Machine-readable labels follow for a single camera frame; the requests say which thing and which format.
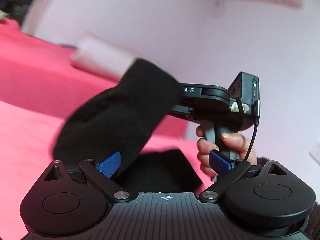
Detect black knit pants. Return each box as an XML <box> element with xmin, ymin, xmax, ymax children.
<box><xmin>53</xmin><ymin>59</ymin><xmax>202</xmax><ymax>194</ymax></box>

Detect person's right hand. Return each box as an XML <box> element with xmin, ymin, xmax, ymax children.
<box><xmin>195</xmin><ymin>126</ymin><xmax>258</xmax><ymax>178</ymax></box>

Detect pink blanket near bed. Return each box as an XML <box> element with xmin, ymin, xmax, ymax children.
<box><xmin>0</xmin><ymin>100</ymin><xmax>213</xmax><ymax>240</ymax></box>

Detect red-pink far bed cover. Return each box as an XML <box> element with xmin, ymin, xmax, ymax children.
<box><xmin>0</xmin><ymin>18</ymin><xmax>189</xmax><ymax>138</ymax></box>

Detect pale pink embossed pillow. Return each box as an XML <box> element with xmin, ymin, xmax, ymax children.
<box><xmin>70</xmin><ymin>32</ymin><xmax>139</xmax><ymax>81</ymax></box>

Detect pale pink curtain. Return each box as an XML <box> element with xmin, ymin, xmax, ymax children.
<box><xmin>21</xmin><ymin>0</ymin><xmax>71</xmax><ymax>34</ymax></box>

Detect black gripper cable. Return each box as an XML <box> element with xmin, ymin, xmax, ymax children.
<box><xmin>243</xmin><ymin>99</ymin><xmax>261</xmax><ymax>161</ymax></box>

